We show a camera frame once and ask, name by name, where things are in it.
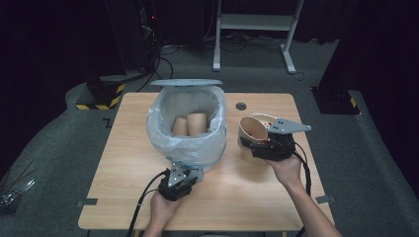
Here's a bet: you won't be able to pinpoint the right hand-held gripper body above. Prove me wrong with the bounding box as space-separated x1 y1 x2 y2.
249 118 312 163

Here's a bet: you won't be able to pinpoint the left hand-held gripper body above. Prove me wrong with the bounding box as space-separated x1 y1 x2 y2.
157 163 196 202

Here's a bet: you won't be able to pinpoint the beige container with strainer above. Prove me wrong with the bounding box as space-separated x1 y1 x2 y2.
237 113 288 167

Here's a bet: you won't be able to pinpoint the person's left hand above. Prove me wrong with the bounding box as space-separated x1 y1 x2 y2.
149 191 186 231

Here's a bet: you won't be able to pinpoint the person's right hand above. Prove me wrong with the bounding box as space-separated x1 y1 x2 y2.
263 152 305 191

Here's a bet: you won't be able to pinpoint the black yellow striped stand base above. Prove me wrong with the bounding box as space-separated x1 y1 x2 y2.
75 73 127 112

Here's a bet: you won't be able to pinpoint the white metal stand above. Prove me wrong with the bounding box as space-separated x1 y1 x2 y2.
212 0 305 75

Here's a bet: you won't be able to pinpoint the clear plastic wrapping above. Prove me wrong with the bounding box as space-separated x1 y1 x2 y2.
0 159 38 213

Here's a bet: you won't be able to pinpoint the left hand-held gripper cable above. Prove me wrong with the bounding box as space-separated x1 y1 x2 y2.
126 170 170 237

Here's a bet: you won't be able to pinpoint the hand-held gripper cable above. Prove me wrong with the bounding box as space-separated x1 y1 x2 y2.
126 170 170 237
293 141 313 237

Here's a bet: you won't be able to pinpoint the right hand-held gripper cable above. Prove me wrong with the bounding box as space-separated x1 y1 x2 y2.
293 141 313 237

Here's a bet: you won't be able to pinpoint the black floor cables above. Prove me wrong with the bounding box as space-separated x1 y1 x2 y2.
135 42 181 94

